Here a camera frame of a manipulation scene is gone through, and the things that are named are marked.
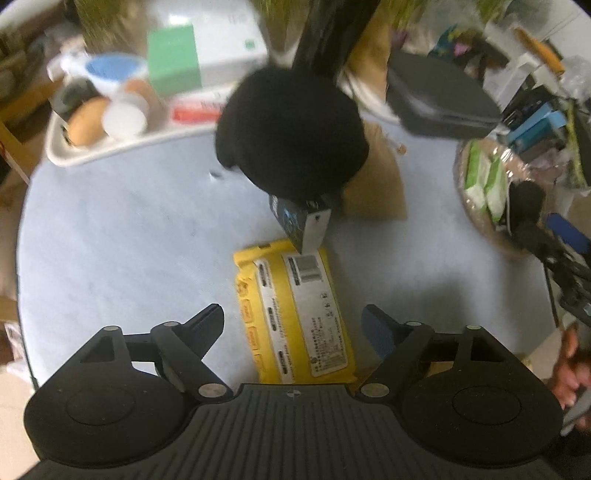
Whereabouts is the blue small box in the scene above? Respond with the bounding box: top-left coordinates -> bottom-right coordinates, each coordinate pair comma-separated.
508,104 -> 567,149

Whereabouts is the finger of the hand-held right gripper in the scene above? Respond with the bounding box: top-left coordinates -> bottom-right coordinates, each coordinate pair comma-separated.
545,213 -> 591,259
513,220 -> 591,324

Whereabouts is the orange bottle white cap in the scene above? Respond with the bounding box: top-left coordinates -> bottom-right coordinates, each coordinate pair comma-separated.
102,79 -> 160,139

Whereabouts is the orange yellow bag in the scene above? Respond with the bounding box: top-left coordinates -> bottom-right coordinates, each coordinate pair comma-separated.
514,27 -> 567,75

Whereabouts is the black thermos bottle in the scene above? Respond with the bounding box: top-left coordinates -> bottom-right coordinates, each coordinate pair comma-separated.
293,0 -> 380,79

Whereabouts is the green white carton box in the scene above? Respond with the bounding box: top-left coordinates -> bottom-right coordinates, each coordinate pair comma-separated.
148,0 -> 271,100

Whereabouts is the blue white bowl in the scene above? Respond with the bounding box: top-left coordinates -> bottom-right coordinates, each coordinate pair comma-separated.
62,53 -> 145,100

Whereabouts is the brown egg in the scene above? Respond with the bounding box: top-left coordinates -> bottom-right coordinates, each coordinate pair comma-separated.
68,98 -> 110,147

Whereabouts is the black pouch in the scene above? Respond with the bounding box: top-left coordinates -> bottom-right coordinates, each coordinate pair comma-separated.
508,181 -> 546,232

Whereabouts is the black tall box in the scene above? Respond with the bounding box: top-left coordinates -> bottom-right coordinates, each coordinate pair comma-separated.
501,85 -> 546,126

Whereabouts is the green white wipes packet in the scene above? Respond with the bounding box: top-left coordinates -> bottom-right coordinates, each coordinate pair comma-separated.
464,143 -> 493,211
485,159 -> 509,223

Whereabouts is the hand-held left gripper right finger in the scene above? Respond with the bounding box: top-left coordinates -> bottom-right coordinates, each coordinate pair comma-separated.
355,305 -> 509,400

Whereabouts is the black knit hat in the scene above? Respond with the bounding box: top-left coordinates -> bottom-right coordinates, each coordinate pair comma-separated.
215,65 -> 370,199

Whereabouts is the red white box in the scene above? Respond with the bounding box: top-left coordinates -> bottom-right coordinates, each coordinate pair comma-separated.
171,102 -> 223,123

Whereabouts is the lucky bamboo in glass vase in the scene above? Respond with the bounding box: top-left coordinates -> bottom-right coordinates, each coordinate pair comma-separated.
252,0 -> 305,65

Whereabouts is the yellow packet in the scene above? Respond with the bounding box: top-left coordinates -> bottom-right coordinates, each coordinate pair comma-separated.
232,240 -> 358,384

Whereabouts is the small black box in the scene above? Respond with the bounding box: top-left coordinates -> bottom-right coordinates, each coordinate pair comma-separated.
269,194 -> 332,254

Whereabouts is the grey zip case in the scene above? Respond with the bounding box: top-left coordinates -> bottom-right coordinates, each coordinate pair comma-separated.
385,51 -> 502,139

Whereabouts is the brown paper bag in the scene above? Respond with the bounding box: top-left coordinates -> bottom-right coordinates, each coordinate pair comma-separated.
344,122 -> 408,220

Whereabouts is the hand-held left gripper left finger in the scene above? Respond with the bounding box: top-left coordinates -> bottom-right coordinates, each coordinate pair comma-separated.
78,303 -> 233,403

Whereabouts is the person's right hand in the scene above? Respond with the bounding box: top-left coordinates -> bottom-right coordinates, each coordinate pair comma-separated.
551,323 -> 591,409

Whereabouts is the wicker basket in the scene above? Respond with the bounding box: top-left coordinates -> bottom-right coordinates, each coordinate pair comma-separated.
455,137 -> 555,260

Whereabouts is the white tray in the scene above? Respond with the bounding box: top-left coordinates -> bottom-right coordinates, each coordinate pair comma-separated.
46,78 -> 232,168

